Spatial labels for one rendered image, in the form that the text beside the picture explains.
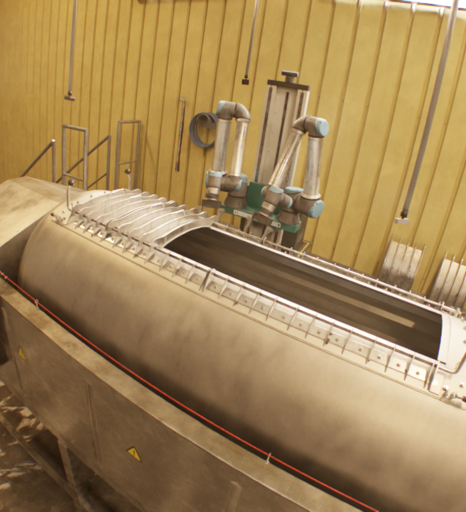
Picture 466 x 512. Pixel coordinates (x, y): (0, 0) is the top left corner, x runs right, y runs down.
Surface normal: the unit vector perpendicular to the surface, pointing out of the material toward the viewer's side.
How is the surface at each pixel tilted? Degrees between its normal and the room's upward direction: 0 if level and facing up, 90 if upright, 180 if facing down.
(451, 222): 90
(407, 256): 66
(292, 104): 90
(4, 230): 21
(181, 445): 90
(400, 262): 73
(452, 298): 85
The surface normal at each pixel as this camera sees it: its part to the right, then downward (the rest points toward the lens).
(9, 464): 0.14, -0.91
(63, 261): -0.33, -0.34
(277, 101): -0.44, 0.30
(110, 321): -0.42, -0.14
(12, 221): -0.06, -0.75
